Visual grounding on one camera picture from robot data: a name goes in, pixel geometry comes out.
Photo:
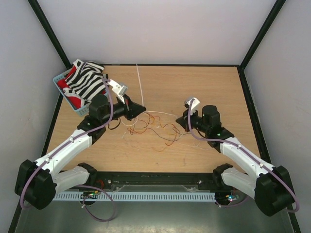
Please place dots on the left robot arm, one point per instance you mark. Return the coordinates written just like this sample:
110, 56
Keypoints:
89, 131

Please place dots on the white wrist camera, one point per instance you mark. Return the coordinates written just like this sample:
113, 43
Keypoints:
118, 88
191, 105

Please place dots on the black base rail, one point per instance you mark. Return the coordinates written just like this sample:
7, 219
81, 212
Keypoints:
155, 178

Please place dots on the black frame post right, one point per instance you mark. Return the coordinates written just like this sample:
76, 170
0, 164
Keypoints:
262, 32

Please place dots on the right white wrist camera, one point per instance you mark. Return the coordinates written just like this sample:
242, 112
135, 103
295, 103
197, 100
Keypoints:
191, 105

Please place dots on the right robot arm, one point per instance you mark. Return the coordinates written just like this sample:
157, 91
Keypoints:
268, 185

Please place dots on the light blue plastic basket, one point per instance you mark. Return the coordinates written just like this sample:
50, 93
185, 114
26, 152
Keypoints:
81, 111

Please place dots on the circuit board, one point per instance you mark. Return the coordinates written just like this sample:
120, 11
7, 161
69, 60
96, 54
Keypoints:
89, 195
232, 197

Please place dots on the left circuit board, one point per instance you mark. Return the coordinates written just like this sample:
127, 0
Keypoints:
89, 195

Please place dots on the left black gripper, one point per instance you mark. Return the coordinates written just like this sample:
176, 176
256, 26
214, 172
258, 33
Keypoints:
131, 109

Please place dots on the black frame post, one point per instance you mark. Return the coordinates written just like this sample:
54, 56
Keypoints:
262, 32
49, 31

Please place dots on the red cloth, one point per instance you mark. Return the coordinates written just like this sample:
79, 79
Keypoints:
73, 98

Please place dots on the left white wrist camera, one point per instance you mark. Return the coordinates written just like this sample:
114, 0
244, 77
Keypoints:
118, 88

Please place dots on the light blue slotted cable duct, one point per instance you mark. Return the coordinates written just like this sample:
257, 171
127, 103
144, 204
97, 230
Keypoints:
140, 197

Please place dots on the black frame post left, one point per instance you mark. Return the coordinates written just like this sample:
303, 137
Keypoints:
49, 31

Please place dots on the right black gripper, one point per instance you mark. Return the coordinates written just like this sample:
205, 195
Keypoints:
184, 121

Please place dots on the right circuit board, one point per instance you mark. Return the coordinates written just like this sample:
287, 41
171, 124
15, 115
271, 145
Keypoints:
232, 197

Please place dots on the black white striped cloth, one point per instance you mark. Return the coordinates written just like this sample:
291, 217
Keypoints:
87, 81

